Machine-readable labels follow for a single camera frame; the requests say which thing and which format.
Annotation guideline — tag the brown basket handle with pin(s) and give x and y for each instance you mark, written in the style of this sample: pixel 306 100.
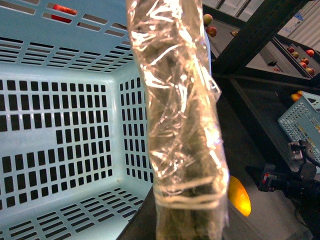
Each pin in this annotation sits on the brown basket handle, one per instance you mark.
pixel 185 146

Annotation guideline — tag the light blue plastic basket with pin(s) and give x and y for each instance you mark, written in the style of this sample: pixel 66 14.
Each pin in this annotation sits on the light blue plastic basket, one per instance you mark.
pixel 73 128

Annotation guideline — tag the yellow mango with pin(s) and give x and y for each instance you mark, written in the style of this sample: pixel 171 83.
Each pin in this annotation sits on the yellow mango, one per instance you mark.
pixel 239 197

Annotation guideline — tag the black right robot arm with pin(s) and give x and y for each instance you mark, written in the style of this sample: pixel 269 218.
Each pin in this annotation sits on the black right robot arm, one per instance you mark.
pixel 300 187

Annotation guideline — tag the black shelf post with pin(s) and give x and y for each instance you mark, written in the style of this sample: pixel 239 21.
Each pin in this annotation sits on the black shelf post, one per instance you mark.
pixel 261 27

